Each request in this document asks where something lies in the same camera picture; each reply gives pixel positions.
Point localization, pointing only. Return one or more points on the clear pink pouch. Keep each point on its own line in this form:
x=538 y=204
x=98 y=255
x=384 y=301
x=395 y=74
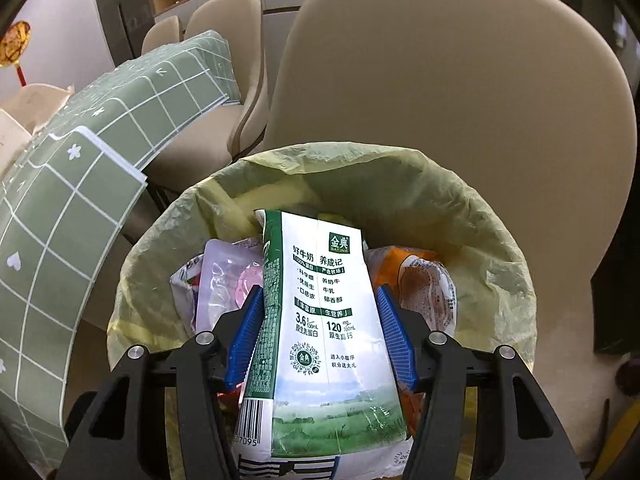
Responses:
x=220 y=285

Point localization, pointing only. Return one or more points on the dark glass cabinet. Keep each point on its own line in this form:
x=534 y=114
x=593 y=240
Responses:
x=120 y=10

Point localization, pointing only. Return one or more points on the green checked tablecloth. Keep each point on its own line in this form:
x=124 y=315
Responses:
x=50 y=260

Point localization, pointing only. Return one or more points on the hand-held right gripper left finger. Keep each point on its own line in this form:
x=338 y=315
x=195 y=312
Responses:
x=245 y=340

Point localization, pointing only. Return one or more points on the chair with cartoon print cover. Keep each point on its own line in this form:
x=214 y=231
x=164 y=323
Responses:
x=45 y=105

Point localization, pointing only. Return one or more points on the white striped packet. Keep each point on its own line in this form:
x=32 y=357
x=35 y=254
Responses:
x=350 y=467

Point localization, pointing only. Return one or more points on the black cabinet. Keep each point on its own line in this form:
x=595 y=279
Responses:
x=617 y=310

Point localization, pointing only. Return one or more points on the green white milk carton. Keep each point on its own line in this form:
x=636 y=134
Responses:
x=320 y=310

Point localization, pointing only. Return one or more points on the red white snack packet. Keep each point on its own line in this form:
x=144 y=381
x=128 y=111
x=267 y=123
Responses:
x=187 y=280

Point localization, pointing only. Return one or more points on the beige chair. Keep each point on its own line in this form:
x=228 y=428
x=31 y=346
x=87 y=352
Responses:
x=225 y=35
x=12 y=145
x=450 y=60
x=160 y=37

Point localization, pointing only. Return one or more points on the red gold hanging ornament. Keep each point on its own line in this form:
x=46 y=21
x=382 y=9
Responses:
x=15 y=42

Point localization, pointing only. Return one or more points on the orange snack bag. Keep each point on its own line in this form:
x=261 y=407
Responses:
x=415 y=280

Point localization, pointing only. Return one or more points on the yellow plastic bin liner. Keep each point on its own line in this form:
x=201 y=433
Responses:
x=450 y=195

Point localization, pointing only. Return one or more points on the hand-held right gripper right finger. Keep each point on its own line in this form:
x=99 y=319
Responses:
x=395 y=340

